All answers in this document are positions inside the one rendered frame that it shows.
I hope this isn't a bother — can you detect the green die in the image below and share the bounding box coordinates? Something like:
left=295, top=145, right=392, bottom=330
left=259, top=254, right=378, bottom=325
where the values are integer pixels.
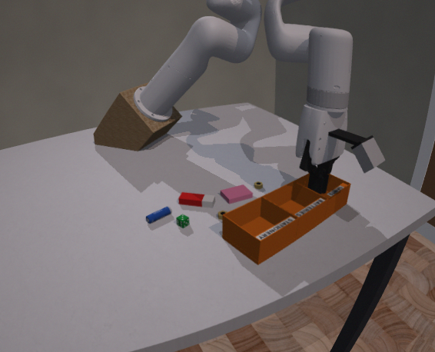
left=177, top=214, right=189, bottom=228

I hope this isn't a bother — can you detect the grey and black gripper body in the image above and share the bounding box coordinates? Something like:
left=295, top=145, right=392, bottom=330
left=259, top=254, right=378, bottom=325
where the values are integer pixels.
left=296, top=102, right=348, bottom=165

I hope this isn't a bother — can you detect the orange-brown three-compartment bin rack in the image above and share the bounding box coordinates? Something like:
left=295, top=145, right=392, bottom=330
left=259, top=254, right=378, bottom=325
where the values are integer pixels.
left=222, top=173, right=350, bottom=265

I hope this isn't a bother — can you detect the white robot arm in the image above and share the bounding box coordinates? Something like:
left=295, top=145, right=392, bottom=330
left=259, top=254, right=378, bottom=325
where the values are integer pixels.
left=134, top=0, right=386, bottom=173

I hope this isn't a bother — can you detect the blue cylinder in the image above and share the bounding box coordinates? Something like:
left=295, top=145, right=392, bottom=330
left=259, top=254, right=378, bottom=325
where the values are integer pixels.
left=146, top=206, right=172, bottom=224

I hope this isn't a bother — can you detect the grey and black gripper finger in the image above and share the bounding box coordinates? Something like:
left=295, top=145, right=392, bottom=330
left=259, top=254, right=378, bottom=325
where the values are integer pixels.
left=300, top=140, right=324, bottom=194
left=322, top=156, right=340, bottom=194

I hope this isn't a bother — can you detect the pink block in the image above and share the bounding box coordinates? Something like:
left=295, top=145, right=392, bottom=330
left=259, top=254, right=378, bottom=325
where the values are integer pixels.
left=221, top=185, right=253, bottom=204

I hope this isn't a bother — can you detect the red and white eraser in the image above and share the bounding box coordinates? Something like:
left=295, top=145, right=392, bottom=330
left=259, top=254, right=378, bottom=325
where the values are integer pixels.
left=178, top=192, right=215, bottom=208

